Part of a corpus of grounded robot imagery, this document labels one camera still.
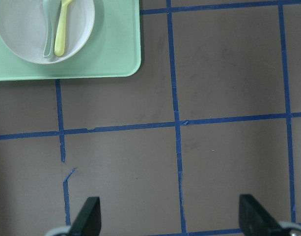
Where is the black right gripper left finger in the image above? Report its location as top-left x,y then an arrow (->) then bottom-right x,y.
46,196 -> 102,236

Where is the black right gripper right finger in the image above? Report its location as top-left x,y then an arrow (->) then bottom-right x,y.
239,194 -> 301,236

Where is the yellow plastic fork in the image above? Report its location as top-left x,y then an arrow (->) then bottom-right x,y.
54,0 -> 72,57

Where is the mint green tray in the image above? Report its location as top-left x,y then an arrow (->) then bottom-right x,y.
0,0 -> 141,81

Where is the pale green plastic spoon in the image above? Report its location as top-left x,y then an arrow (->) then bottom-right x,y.
42,0 -> 60,59

